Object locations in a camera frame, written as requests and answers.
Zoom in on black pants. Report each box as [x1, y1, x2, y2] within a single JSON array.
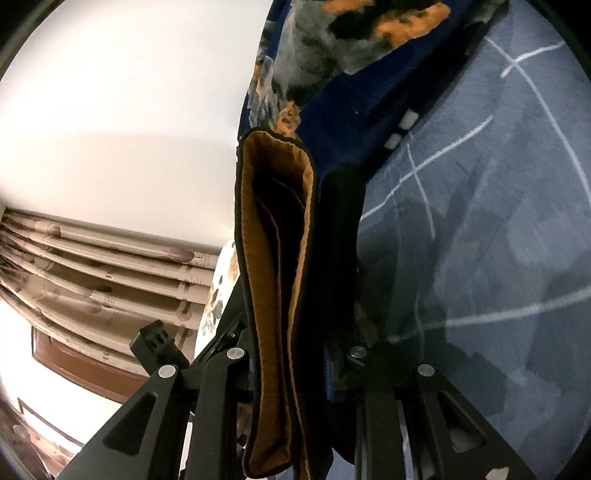
[[235, 129, 365, 479]]

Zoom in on brown wooden furniture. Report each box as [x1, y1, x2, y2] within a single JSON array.
[[32, 329, 146, 404]]

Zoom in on beige floral curtain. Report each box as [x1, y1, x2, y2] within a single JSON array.
[[1, 210, 218, 375]]

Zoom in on white floral pillow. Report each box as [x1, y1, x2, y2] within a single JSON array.
[[194, 240, 239, 357]]

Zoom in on blue grid bedsheet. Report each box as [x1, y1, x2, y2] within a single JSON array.
[[346, 1, 590, 479]]

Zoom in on navy dog print blanket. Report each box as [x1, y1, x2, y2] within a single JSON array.
[[238, 1, 508, 177]]

